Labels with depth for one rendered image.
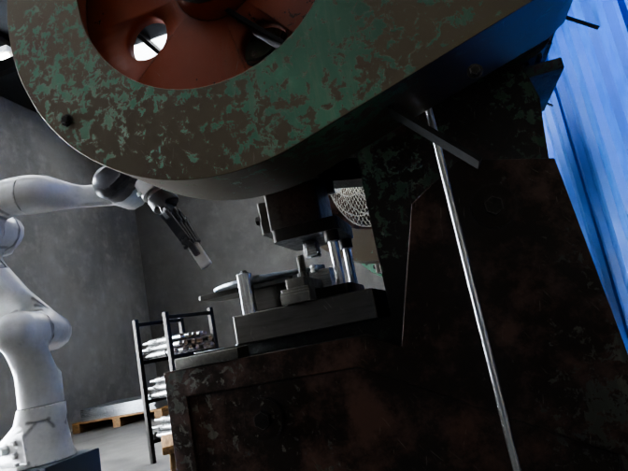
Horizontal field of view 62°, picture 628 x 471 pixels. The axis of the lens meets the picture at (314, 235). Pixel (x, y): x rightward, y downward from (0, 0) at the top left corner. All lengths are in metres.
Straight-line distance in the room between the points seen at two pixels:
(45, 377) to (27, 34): 0.84
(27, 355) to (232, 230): 7.27
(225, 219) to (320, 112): 7.92
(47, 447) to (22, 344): 0.27
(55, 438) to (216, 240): 7.35
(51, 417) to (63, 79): 0.86
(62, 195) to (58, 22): 0.60
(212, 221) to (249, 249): 0.82
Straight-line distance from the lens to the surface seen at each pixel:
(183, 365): 1.11
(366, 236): 2.60
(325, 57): 0.88
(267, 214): 1.26
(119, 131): 1.00
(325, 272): 1.20
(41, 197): 1.60
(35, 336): 1.52
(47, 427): 1.56
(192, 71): 1.05
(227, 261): 8.63
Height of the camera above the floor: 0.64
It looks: 10 degrees up
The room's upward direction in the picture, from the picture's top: 11 degrees counter-clockwise
